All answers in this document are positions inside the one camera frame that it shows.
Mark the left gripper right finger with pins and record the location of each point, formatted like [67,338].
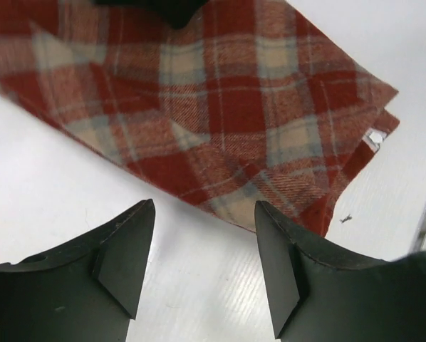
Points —
[320,291]

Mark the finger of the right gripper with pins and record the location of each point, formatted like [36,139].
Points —
[175,13]

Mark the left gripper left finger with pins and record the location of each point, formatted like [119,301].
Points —
[86,289]

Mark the red plaid skirt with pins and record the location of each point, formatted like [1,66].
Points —
[248,101]

